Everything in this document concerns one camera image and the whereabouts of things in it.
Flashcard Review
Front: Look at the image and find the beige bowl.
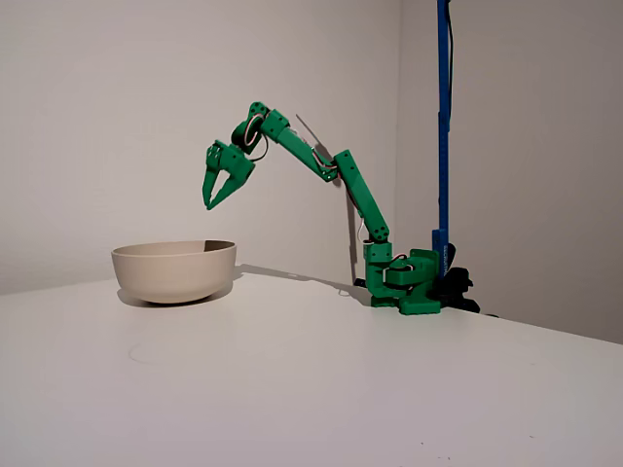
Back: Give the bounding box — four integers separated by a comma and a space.
110, 238, 238, 305

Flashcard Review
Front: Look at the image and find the black table clamp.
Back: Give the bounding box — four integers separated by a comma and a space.
427, 241, 481, 315

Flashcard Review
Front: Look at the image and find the blue upright pole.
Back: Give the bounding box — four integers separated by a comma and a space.
431, 0, 454, 281

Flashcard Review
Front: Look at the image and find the black cable on pole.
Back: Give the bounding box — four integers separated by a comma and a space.
445, 0, 458, 127

